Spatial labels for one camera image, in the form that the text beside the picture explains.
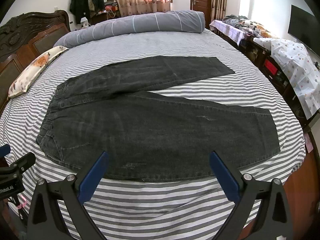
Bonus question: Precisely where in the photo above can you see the black denim pants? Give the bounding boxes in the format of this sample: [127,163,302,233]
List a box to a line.
[36,56,280,182]

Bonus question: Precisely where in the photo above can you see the grey white striped bed sheet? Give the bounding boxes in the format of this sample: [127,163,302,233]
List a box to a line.
[1,30,306,239]

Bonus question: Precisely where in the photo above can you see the floral white pillow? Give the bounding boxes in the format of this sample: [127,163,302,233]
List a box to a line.
[8,46,68,99]

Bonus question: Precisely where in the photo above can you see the dark wooden headboard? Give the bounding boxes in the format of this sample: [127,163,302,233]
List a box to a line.
[1,10,71,111]

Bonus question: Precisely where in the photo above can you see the white patterned cloth cover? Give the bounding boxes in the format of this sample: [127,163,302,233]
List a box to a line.
[253,37,319,119]

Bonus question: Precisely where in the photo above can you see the dark low cabinet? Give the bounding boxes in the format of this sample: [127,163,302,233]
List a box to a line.
[238,36,309,128]

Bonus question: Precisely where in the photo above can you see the hanging dark jackets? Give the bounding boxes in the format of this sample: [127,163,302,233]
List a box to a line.
[69,0,105,24]

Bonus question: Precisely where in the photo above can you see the pile of clothes on bench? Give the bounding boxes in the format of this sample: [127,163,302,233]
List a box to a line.
[209,15,272,45]

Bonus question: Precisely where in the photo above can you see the grey rolled duvet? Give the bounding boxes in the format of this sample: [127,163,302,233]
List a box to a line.
[54,10,206,48]

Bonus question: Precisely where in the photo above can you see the black wall television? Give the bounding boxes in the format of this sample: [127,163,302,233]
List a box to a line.
[288,5,320,56]

